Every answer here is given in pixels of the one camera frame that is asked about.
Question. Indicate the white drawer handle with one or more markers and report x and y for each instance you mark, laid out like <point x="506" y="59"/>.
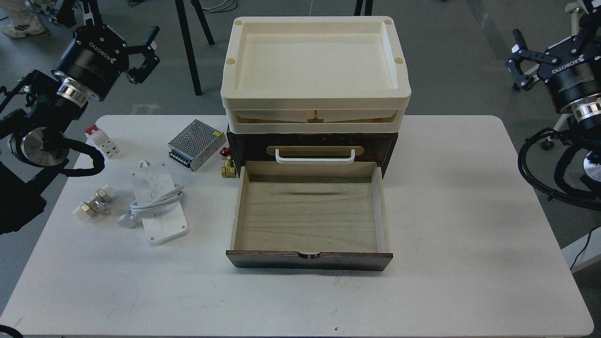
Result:
<point x="312" y="160"/>

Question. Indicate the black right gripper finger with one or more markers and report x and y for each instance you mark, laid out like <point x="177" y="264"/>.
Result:
<point x="524" y="73"/>
<point x="521" y="52"/>

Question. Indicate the metal fitting white caps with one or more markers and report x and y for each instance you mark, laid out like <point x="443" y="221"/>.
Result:
<point x="96" y="204"/>

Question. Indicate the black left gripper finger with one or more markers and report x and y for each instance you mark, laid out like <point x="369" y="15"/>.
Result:
<point x="148" y="46"/>
<point x="137" y="75"/>

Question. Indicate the metal mesh power supply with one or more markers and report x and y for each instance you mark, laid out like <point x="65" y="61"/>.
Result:
<point x="195" y="144"/>

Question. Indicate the cream plastic tray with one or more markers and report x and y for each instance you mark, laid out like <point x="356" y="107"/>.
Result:
<point x="315" y="74"/>

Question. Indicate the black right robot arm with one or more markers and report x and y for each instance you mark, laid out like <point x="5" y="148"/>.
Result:
<point x="570" y="70"/>

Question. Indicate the open wooden drawer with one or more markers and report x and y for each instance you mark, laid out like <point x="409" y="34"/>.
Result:
<point x="310" y="216"/>

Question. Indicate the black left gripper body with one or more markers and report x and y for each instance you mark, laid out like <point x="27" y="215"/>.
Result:
<point x="95" y="58"/>

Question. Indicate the red white circuit breaker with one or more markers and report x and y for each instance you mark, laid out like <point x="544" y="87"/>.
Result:
<point x="102" y="141"/>

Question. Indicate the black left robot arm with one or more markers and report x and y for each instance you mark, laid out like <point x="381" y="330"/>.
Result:
<point x="36" y="138"/>

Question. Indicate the white charger with cable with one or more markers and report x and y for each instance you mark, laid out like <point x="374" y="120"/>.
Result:
<point x="157" y="205"/>

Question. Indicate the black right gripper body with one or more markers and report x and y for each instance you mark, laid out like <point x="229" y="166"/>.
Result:
<point x="574" y="84"/>

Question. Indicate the white sneaker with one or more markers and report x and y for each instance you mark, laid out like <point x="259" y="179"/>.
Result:
<point x="20" y="31"/>

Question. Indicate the brass valve red handle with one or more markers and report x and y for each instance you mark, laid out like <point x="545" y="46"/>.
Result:
<point x="229" y="169"/>

